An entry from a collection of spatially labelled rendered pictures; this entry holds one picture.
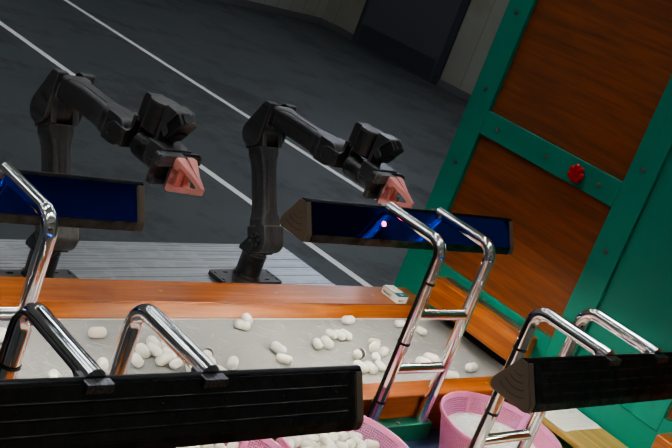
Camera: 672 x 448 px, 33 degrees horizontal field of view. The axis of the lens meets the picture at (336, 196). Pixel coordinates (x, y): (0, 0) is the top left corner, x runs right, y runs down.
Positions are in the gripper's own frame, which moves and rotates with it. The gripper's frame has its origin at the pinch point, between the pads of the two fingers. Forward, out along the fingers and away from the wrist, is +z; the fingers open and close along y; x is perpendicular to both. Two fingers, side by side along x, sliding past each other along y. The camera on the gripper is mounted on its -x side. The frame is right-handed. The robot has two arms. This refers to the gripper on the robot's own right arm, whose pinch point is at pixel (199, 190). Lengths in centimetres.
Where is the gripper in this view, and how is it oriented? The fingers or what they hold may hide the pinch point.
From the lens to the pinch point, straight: 205.6
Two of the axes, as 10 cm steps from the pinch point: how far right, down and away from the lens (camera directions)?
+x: -3.6, 8.8, 2.9
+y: 6.9, 0.4, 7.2
